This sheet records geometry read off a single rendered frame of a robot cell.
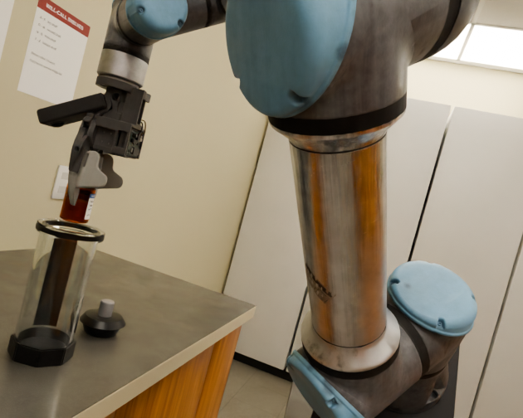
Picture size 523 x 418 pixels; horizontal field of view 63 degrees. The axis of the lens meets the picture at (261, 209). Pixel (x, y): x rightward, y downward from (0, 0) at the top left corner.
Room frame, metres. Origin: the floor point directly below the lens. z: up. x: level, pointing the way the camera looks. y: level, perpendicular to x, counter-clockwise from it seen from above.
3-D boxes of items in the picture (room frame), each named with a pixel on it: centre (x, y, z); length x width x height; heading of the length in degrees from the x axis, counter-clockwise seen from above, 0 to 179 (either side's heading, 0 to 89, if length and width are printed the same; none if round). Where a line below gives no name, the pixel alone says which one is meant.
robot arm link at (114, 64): (0.72, 0.28, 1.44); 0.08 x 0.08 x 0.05
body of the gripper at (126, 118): (0.72, 0.27, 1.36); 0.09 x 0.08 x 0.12; 88
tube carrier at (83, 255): (0.72, 0.30, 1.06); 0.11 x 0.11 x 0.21
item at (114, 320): (0.87, 0.26, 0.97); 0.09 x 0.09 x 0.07
